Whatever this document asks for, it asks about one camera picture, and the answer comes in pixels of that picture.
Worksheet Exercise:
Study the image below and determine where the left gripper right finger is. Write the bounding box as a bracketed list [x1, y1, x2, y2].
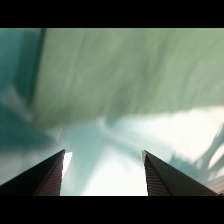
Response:
[141, 149, 220, 197]

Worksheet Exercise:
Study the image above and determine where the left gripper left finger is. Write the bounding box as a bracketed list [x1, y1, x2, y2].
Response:
[0, 148, 66, 197]

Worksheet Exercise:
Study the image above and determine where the green garment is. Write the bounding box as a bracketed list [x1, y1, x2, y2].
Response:
[30, 28, 224, 130]

